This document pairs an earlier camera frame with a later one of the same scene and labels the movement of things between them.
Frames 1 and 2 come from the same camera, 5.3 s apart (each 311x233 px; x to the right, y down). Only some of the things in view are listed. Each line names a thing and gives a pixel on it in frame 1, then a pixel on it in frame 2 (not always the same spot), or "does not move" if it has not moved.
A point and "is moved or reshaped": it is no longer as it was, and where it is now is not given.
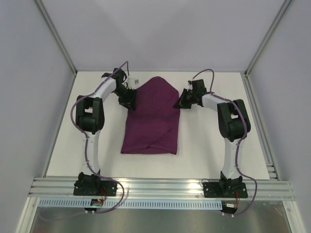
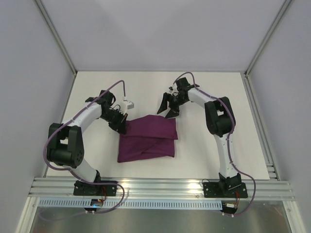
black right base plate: [233, 189] does not move
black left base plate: [107, 188] does not move
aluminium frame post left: [49, 22] does not move
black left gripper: [129, 102] → [119, 125]
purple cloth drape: [153, 125] is moved or reshaped
